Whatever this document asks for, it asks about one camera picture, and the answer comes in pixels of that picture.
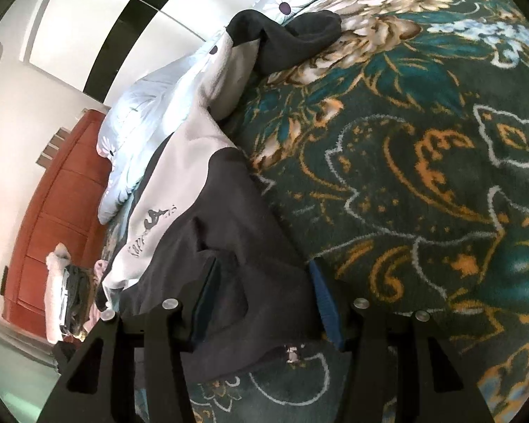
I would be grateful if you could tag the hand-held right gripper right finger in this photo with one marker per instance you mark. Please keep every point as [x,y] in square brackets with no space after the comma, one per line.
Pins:
[324,299]

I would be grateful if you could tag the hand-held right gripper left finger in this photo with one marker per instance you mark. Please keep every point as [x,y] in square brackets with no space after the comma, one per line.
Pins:
[205,293]

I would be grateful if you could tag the grey and white jacket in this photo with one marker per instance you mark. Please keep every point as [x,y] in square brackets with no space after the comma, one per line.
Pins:
[229,238]

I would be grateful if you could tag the pile of folded clothes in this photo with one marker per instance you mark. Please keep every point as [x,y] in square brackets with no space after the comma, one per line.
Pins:
[72,293]

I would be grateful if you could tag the green floral blanket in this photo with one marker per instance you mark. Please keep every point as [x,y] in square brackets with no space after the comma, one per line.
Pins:
[401,176]

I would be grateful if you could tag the red wooden headboard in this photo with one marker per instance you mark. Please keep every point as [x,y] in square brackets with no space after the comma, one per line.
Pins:
[57,211]

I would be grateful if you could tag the light blue floral quilt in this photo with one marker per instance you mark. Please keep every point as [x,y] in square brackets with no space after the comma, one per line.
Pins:
[158,97]

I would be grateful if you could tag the white wardrobe with black stripe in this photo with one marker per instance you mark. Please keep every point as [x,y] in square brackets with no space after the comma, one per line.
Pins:
[128,17]

